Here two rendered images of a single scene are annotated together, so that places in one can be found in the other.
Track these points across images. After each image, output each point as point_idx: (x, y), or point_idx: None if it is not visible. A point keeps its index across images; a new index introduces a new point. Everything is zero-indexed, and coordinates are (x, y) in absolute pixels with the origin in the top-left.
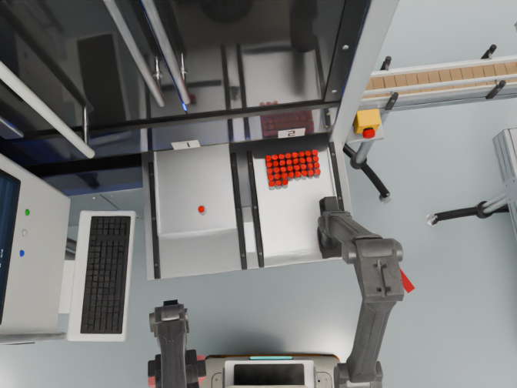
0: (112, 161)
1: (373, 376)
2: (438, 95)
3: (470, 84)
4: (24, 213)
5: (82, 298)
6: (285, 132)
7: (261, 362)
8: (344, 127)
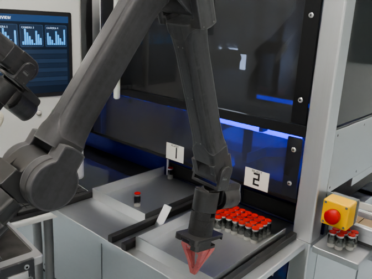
0: (128, 171)
1: (57, 128)
2: None
3: None
4: (52, 108)
5: None
6: (251, 171)
7: (11, 226)
8: (308, 196)
